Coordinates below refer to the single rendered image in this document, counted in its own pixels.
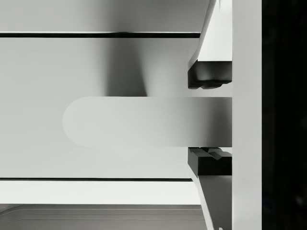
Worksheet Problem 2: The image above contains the white cabinet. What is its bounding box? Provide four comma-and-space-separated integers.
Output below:
0, 0, 216, 205

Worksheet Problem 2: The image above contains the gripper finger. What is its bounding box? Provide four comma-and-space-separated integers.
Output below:
188, 61, 233, 90
188, 147, 233, 178

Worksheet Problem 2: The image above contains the white drawer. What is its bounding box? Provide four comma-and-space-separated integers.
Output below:
0, 37, 233, 179

